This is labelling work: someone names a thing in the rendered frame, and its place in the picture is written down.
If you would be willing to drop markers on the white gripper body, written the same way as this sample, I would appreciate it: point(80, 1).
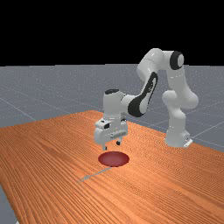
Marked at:
point(110, 131)

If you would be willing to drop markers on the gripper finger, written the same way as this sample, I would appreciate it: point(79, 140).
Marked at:
point(118, 142)
point(104, 146)

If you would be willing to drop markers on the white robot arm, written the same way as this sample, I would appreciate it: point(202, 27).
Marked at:
point(175, 87)

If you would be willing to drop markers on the red plate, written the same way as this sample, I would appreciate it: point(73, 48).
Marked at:
point(113, 158)

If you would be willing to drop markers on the grey fork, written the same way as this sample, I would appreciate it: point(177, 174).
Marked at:
point(94, 175)

